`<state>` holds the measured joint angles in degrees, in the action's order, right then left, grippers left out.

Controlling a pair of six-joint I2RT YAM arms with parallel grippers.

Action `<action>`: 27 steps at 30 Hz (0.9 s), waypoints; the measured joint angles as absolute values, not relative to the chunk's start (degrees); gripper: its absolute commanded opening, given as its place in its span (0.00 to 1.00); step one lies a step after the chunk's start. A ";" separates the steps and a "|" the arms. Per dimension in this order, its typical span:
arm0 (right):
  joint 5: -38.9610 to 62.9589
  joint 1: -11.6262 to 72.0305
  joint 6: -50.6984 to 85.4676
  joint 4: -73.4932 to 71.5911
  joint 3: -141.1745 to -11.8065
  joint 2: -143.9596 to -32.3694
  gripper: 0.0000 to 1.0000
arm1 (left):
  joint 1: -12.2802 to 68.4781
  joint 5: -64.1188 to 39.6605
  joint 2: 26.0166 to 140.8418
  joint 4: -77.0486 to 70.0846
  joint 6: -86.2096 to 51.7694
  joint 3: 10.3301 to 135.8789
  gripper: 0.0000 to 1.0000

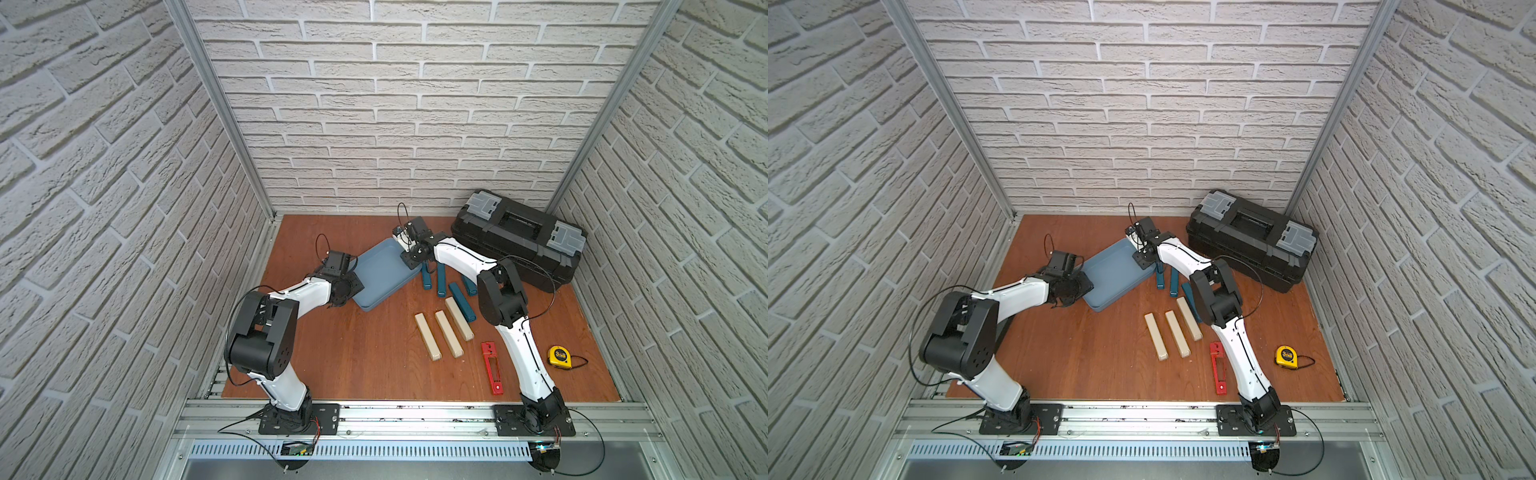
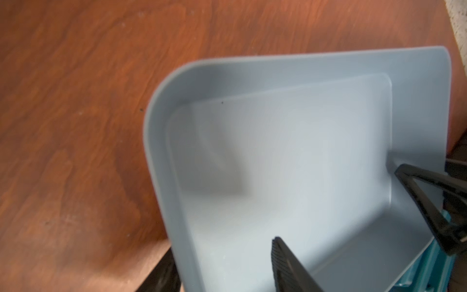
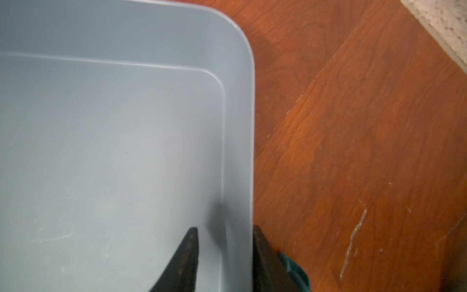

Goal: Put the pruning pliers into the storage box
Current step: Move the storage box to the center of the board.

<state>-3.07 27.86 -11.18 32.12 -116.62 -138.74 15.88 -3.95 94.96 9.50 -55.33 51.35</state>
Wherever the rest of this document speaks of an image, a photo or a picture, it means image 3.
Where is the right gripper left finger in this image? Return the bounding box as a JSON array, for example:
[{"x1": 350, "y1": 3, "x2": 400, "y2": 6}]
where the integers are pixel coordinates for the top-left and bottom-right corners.
[{"x1": 150, "y1": 227, "x2": 199, "y2": 292}]

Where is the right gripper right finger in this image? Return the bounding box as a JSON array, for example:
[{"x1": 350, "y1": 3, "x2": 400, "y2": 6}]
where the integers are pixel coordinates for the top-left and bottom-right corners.
[{"x1": 252, "y1": 225, "x2": 300, "y2": 292}]

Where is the blue plastic tray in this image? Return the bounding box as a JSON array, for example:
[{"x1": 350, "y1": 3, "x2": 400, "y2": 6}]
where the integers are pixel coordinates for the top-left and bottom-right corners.
[{"x1": 1, "y1": 1, "x2": 255, "y2": 292}]

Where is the teal block lower right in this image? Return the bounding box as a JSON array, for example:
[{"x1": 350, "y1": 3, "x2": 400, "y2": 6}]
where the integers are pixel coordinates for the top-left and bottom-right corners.
[{"x1": 278, "y1": 253, "x2": 311, "y2": 292}]

